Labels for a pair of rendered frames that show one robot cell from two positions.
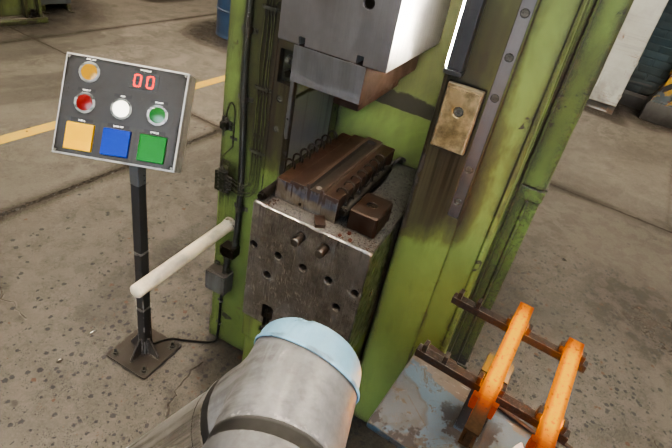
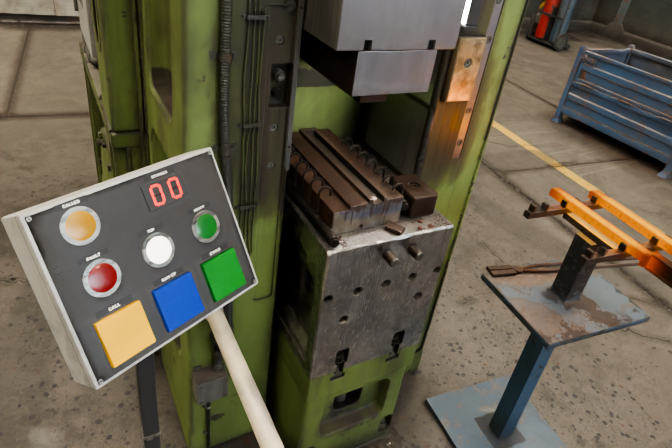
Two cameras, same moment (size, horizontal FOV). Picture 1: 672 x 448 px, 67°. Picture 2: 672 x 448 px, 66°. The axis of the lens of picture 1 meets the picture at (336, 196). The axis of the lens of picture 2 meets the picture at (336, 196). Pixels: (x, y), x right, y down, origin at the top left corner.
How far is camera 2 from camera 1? 119 cm
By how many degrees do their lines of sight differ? 46
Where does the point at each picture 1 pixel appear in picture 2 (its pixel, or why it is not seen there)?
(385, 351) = not seen: hidden behind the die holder
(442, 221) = (448, 166)
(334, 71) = (404, 66)
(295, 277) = (377, 298)
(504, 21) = not seen: outside the picture
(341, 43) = (413, 33)
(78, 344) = not seen: outside the picture
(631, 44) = not seen: outside the picture
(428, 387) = (525, 293)
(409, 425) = (558, 323)
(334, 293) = (417, 284)
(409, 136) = (327, 110)
